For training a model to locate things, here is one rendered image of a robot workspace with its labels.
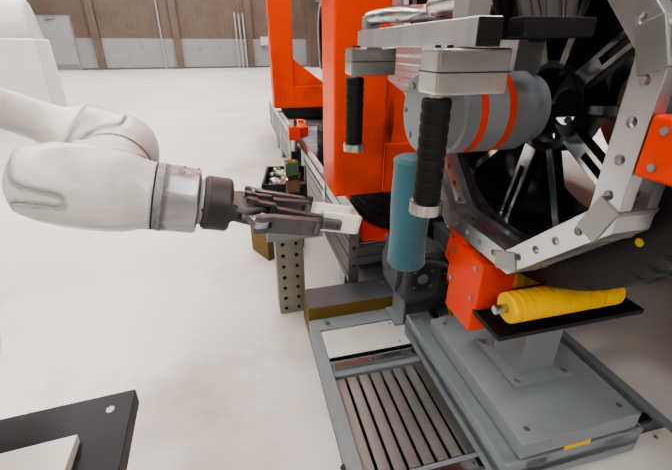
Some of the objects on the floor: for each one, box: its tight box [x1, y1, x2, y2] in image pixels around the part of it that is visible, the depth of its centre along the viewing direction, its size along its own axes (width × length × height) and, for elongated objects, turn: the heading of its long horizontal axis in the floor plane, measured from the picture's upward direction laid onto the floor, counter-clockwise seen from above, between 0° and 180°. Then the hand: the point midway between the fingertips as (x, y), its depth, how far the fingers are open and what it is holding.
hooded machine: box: [0, 0, 68, 107], centre depth 490 cm, size 77×71×150 cm
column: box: [274, 239, 305, 314], centre depth 144 cm, size 10×10×42 cm
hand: (336, 218), depth 60 cm, fingers open, 3 cm apart
